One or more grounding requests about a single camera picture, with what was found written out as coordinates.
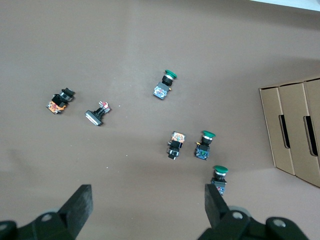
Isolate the black push button orange block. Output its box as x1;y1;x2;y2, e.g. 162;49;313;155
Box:
45;87;76;115

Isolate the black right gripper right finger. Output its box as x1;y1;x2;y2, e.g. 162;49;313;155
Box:
197;184;310;240

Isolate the brown cardboard box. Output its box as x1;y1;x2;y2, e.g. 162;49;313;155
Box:
258;77;320;189

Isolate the green mushroom push button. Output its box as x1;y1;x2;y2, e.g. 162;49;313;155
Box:
210;165;230;196
152;69;179;101
194;130;217;161

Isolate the black square push button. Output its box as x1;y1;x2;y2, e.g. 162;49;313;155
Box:
84;100;112;127

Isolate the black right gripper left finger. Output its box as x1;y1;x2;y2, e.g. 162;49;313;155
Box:
0;184;93;240

